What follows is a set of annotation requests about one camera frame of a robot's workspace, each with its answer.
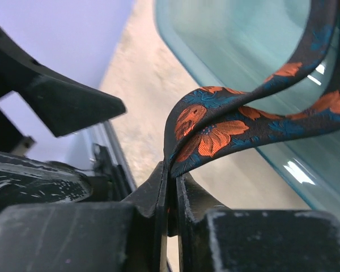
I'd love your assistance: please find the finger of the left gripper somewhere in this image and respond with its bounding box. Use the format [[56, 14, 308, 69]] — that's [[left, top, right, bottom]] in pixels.
[[0, 152, 91, 212], [0, 27, 126, 137]]

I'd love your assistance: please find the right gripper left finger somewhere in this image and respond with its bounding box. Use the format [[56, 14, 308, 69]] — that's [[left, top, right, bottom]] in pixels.
[[0, 164, 167, 271]]

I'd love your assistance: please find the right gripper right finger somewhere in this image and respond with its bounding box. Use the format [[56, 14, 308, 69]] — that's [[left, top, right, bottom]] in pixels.
[[176, 174, 340, 271]]

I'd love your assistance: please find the dark floral orange tie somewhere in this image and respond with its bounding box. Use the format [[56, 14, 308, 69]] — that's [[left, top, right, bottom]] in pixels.
[[163, 1, 340, 179]]

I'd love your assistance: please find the clear teal plastic bin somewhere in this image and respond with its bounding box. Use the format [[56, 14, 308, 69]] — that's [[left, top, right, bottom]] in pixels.
[[155, 1, 340, 213]]

